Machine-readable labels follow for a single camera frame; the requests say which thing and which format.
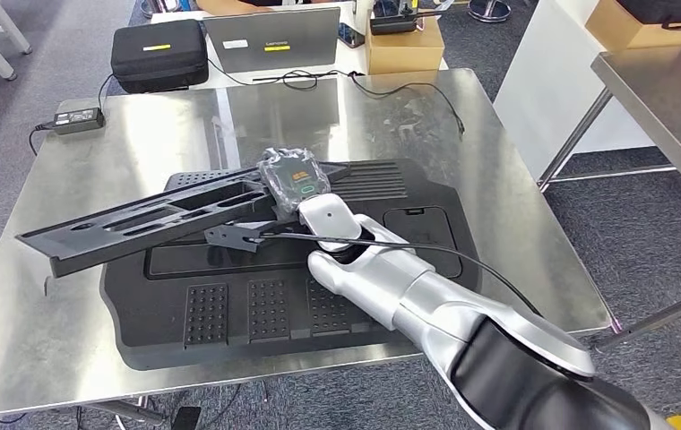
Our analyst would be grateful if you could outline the black plastic panel part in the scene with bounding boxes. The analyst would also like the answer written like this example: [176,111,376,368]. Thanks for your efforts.
[15,161,354,279]

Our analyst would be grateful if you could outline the stainless steel workbench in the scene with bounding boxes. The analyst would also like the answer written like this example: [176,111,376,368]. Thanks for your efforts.
[0,68,615,423]

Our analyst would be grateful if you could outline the black plastic engine cover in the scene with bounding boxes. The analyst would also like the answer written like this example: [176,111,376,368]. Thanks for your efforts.
[99,157,483,372]

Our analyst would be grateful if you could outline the white desk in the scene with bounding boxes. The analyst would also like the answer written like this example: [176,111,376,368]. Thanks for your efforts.
[150,0,450,90]

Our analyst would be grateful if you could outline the cardboard box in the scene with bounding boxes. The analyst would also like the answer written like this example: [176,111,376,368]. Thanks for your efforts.
[584,0,681,54]
[365,14,445,76]

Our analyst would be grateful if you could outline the black smartphone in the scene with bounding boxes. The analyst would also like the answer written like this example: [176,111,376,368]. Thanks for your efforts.
[338,22,366,48]

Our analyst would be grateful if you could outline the grey metal case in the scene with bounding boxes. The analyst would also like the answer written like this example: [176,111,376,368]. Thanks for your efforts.
[203,6,341,74]

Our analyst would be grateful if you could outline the black device with yellow label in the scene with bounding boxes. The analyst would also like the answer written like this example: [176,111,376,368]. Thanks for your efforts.
[370,0,454,36]

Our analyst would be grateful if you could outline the black equipment case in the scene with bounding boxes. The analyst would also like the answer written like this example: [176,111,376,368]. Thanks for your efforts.
[109,19,210,94]

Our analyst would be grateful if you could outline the white cabinet panel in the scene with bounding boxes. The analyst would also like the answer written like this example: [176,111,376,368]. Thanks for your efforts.
[493,0,656,179]

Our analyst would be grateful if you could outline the round chrome chair base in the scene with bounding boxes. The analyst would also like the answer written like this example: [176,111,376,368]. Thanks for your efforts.
[468,0,513,23]

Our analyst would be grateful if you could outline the grey power adapter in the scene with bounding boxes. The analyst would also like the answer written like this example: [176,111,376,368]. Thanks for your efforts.
[52,107,106,136]

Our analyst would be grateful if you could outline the stainless steel table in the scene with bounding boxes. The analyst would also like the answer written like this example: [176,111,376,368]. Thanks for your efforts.
[536,42,681,351]

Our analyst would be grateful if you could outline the black bag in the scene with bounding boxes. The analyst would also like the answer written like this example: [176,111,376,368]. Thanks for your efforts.
[616,0,681,30]

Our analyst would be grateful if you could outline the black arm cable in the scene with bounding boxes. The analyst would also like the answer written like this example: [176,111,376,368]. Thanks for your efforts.
[248,231,544,317]

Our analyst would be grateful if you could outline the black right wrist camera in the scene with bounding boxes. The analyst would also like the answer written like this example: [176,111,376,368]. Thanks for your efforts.
[203,220,294,254]

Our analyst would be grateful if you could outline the thin black cable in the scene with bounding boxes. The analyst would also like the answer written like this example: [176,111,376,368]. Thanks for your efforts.
[206,56,466,136]

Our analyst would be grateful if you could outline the black adapter cable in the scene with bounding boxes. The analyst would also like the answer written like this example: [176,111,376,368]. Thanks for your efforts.
[27,121,56,157]

